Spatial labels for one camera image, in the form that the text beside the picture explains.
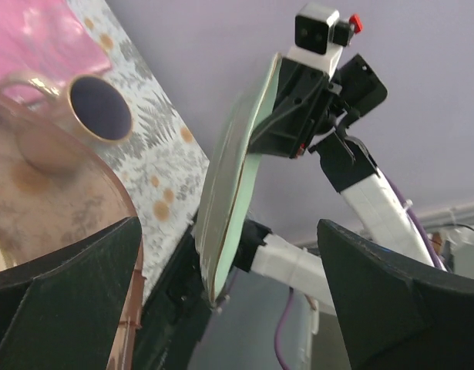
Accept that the pink mug purple inside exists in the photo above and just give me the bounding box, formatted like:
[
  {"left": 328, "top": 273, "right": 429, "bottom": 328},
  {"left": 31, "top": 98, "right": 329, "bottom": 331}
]
[{"left": 0, "top": 71, "right": 133, "bottom": 173}]

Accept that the green rimmed plate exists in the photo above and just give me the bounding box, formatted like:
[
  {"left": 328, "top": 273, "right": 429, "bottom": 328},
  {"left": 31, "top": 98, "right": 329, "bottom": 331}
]
[{"left": 195, "top": 53, "right": 283, "bottom": 308}]

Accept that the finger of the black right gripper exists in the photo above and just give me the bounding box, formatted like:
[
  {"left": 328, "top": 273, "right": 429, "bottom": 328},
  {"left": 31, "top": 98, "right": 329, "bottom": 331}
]
[{"left": 248, "top": 108, "right": 310, "bottom": 159}]

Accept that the floral tablecloth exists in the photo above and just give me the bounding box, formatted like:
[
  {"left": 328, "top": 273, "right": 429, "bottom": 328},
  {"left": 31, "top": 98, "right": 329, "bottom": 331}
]
[{"left": 68, "top": 1, "right": 208, "bottom": 298}]

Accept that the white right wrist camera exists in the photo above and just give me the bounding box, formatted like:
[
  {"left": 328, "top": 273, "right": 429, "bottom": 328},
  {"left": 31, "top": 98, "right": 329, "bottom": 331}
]
[{"left": 286, "top": 2, "right": 363, "bottom": 77}]

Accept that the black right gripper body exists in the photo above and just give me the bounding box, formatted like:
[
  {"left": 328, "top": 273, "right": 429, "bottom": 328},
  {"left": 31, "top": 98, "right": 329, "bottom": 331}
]
[{"left": 274, "top": 53, "right": 388, "bottom": 159}]

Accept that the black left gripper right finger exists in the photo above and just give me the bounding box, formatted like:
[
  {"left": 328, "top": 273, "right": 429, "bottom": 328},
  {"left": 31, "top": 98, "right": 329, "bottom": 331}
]
[{"left": 317, "top": 220, "right": 474, "bottom": 369}]

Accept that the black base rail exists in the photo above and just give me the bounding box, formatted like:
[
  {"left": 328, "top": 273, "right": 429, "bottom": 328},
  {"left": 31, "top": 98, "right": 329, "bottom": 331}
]
[{"left": 132, "top": 227, "right": 210, "bottom": 370}]

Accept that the pink transparent plastic bin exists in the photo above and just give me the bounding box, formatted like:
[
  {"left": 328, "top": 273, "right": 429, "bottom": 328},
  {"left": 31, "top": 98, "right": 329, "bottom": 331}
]
[{"left": 0, "top": 94, "right": 144, "bottom": 369}]

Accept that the pink satin cloth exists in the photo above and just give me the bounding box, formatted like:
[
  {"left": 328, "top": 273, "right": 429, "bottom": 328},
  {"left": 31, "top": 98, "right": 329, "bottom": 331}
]
[{"left": 0, "top": 1, "right": 111, "bottom": 87}]

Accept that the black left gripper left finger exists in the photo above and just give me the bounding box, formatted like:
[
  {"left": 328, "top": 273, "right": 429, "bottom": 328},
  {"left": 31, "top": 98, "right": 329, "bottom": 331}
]
[{"left": 0, "top": 217, "right": 142, "bottom": 369}]

